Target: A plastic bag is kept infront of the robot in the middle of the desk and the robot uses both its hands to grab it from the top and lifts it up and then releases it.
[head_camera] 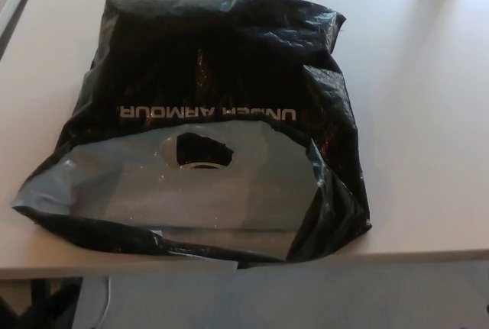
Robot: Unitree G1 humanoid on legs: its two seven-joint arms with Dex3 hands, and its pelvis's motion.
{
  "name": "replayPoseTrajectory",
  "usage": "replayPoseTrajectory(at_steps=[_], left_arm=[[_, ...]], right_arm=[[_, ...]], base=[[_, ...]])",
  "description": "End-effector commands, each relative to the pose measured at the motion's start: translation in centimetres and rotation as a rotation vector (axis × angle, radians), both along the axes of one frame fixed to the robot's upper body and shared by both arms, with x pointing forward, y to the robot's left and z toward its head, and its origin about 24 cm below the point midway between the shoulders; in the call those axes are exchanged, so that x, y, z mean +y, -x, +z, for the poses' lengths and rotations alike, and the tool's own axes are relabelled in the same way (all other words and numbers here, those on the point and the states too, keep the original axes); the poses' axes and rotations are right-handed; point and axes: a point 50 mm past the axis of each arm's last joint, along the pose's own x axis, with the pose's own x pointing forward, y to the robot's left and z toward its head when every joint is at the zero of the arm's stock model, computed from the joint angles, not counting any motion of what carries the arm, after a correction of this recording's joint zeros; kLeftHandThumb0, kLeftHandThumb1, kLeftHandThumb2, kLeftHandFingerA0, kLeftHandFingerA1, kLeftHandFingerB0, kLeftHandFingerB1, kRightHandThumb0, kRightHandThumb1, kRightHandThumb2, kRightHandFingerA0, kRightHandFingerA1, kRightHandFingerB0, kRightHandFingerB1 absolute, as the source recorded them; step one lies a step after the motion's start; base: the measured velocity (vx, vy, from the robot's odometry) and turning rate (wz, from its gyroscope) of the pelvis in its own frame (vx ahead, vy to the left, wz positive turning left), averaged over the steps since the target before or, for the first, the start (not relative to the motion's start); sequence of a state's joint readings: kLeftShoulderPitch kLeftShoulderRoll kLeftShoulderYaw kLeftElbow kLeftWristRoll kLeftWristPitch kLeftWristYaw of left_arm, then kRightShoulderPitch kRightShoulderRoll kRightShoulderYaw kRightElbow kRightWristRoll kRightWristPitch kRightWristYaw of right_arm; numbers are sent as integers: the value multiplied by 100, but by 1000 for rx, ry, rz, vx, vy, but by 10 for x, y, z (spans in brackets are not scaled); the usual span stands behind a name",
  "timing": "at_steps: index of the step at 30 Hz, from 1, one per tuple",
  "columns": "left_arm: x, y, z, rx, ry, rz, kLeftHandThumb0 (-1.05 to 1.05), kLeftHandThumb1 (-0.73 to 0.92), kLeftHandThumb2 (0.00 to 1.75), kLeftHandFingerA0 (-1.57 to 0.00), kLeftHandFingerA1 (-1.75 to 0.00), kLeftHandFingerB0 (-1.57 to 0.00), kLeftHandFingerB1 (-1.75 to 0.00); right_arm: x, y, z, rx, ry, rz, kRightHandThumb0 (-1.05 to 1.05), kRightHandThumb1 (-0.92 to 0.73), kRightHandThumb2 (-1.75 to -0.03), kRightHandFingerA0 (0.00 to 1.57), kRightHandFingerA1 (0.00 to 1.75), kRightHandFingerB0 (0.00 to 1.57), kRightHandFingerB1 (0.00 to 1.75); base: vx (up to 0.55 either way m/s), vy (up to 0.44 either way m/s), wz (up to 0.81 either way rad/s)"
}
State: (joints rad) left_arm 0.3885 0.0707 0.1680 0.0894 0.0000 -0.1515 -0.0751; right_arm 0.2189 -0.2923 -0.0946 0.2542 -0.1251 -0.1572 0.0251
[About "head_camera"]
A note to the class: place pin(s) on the black Under Armour plastic bag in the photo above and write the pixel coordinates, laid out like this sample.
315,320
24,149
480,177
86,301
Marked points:
229,77

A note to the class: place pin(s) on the black desk leg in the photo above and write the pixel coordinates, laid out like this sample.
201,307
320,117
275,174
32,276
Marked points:
42,306

